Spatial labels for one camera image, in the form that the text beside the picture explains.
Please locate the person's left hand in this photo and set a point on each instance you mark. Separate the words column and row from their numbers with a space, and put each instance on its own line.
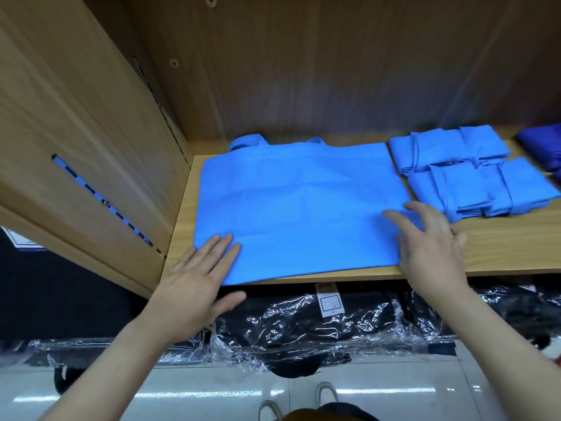
column 188, row 298

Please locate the white paper tag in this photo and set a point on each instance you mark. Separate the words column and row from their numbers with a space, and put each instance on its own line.
column 330, row 304

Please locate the person's right forearm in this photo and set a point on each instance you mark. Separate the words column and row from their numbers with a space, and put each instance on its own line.
column 508, row 355

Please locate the wooden shelf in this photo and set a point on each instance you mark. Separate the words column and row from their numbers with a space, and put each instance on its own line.
column 491, row 245

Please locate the light blue non-woven bag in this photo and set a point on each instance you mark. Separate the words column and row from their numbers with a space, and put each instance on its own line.
column 530, row 184
column 485, row 144
column 456, row 193
column 298, row 206
column 425, row 151

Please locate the person's right hand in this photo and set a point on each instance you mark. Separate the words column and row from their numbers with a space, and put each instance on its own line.
column 434, row 258

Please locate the black wrapped bag with tag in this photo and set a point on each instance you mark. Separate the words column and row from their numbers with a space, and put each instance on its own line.
column 280, row 333

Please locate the person's left forearm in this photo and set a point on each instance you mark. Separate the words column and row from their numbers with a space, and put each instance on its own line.
column 105, row 377

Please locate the person's right leg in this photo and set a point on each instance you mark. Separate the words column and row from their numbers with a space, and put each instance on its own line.
column 331, row 413

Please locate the white blue-edged label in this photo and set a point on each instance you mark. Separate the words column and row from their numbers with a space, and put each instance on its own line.
column 19, row 238

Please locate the black plastic-wrapped bag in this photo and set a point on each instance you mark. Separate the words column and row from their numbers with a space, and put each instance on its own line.
column 517, row 307
column 79, row 351

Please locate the person's right shoe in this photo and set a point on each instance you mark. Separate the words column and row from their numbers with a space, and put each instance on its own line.
column 326, row 393

